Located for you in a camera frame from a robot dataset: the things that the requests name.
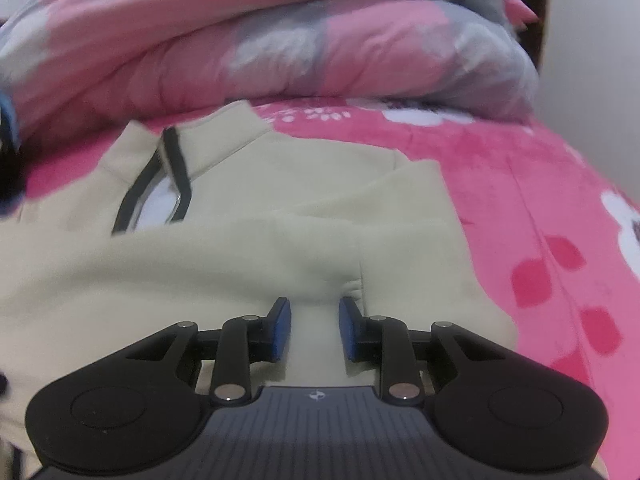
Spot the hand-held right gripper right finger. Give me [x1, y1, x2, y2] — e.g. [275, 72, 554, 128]
[338, 296, 506, 407]

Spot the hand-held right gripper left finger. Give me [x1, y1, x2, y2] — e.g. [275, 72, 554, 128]
[125, 296, 293, 407]

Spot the dark wooden door frame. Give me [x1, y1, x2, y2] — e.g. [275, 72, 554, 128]
[501, 0, 549, 69]

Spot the pink grey floral quilt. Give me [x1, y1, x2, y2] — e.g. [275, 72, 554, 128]
[0, 0, 542, 147]

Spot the cream zip jacket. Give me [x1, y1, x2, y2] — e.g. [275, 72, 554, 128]
[0, 99, 519, 480]

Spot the dark clothes pile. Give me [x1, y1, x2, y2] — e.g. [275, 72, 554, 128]
[0, 89, 27, 212]

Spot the pink flower-print blanket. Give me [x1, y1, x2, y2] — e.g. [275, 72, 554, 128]
[20, 99, 640, 480]

